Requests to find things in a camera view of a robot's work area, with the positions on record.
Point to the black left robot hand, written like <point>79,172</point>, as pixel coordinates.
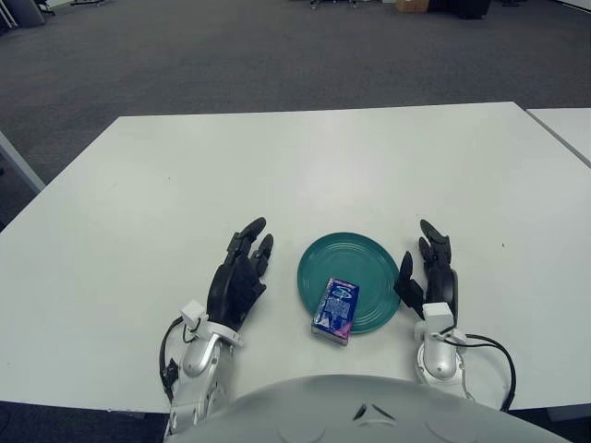
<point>235,286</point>

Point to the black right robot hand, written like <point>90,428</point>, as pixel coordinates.
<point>436,281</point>

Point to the blue gum pack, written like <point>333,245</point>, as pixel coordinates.
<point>336,311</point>

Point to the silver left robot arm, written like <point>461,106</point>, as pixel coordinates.
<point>198,369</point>

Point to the teal round plate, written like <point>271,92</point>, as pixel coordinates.
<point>369,272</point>

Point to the grey robot torso shell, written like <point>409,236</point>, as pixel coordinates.
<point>300,415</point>

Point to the white desk with leg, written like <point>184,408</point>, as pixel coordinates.
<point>18,161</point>

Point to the black bulky furniture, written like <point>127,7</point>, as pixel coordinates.
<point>461,7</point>

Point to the brown cardboard box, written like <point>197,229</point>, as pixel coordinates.
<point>412,4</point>

